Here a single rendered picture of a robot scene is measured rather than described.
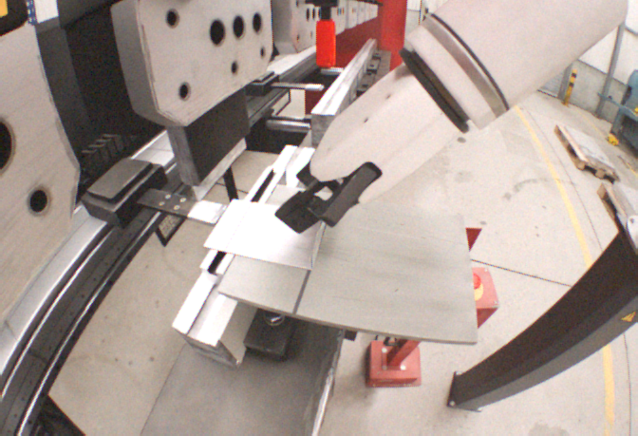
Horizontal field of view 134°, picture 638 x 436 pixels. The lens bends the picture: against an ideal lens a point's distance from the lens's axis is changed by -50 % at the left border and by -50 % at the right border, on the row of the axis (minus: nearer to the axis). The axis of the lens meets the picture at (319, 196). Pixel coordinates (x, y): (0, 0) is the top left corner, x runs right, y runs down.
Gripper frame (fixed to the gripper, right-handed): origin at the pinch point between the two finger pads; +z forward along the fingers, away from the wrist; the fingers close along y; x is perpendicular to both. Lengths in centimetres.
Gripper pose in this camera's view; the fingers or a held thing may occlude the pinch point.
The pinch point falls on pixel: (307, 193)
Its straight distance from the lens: 26.6
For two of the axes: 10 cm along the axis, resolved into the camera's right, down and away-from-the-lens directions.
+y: -2.5, 6.2, -7.4
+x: 7.4, 6.2, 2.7
